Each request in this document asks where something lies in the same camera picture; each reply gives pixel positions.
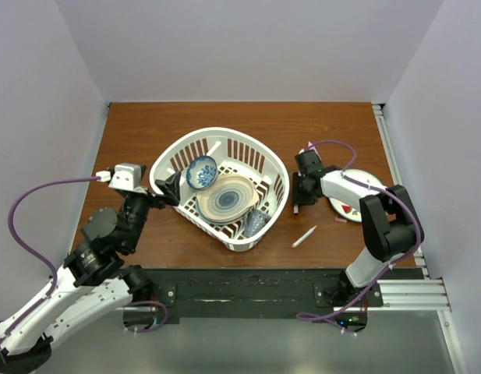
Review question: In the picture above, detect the aluminium frame rail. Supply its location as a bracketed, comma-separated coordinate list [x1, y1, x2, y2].
[333, 103, 469, 374]

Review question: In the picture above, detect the watermelon pattern plate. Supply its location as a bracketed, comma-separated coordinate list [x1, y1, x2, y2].
[328, 169, 384, 223]

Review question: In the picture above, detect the white plastic dish basket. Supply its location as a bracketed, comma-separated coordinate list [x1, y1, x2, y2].
[149, 127, 289, 252]

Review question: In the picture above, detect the blue patterned small bowl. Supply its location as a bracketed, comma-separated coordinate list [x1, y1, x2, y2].
[186, 155, 218, 190]

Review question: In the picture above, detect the beige blue ringed plate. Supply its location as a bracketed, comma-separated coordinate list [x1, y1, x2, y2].
[196, 174, 260, 224]

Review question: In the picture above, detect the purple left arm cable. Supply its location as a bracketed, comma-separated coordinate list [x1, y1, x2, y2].
[0, 175, 169, 355]

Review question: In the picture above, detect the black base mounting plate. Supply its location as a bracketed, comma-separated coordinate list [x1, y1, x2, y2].
[107, 268, 385, 326]

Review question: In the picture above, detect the blue glass cup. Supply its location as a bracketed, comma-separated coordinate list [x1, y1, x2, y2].
[243, 209, 271, 238]

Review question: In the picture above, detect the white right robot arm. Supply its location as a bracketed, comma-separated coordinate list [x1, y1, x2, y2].
[292, 168, 424, 306]

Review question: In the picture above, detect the white red tipped pen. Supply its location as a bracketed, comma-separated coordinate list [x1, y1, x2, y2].
[292, 225, 317, 249]

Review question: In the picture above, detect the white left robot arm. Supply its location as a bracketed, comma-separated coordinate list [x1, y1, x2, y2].
[0, 166, 181, 373]

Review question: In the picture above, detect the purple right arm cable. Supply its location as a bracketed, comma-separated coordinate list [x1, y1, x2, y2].
[296, 139, 425, 332]

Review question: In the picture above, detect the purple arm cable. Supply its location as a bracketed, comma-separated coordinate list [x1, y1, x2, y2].
[296, 139, 425, 332]
[0, 175, 169, 355]

